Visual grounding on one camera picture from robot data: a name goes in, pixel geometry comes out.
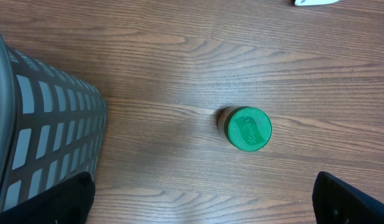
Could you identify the white barcode scanner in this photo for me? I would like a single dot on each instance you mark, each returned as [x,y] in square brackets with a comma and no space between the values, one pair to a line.
[302,3]

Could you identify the grey plastic mesh basket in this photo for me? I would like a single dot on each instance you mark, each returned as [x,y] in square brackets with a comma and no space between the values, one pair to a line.
[51,126]

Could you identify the green capped bottle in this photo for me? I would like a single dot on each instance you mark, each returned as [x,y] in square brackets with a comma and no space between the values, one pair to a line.
[247,128]

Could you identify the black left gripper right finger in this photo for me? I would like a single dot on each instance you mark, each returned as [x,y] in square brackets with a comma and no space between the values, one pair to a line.
[336,202]

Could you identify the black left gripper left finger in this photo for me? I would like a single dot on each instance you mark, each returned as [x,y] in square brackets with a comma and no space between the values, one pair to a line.
[67,202]

